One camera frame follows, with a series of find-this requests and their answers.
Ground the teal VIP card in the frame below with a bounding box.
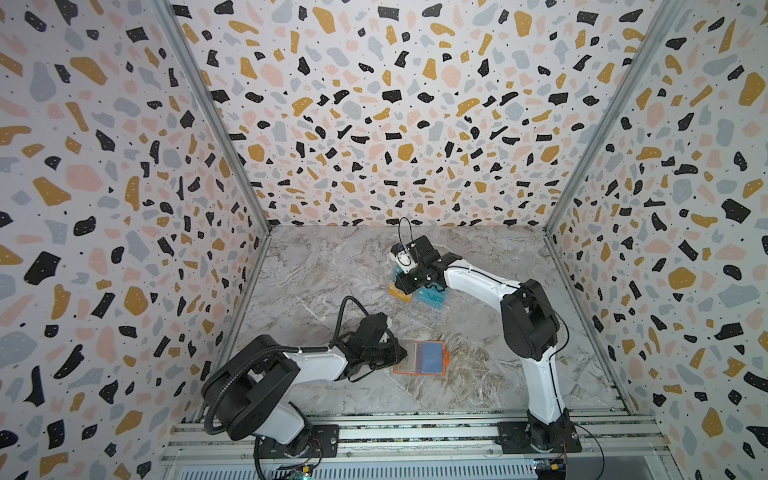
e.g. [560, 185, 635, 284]
[414, 285, 446, 310]

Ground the orange card holder wallet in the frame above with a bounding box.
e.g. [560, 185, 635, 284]
[394, 340, 450, 376]

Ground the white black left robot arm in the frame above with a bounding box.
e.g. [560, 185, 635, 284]
[202, 313, 408, 456]

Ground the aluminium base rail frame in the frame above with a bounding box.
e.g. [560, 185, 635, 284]
[160, 410, 682, 479]

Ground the aluminium corner post right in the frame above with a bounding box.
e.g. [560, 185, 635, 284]
[542, 0, 691, 235]

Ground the black corrugated cable hose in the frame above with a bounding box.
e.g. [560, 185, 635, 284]
[202, 295, 370, 436]

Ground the clear acrylic card display stand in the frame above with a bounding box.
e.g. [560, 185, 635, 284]
[387, 266, 447, 322]

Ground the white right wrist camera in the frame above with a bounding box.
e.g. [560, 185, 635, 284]
[389, 243, 418, 273]

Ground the aluminium corner post left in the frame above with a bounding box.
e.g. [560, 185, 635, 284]
[146, 0, 272, 235]

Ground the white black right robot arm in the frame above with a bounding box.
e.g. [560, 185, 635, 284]
[390, 235, 573, 452]

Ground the gold VIP card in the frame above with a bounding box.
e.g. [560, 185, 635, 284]
[388, 282, 412, 303]

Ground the aluminium corner post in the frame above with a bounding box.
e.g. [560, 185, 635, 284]
[542, 0, 691, 235]
[146, 0, 272, 235]

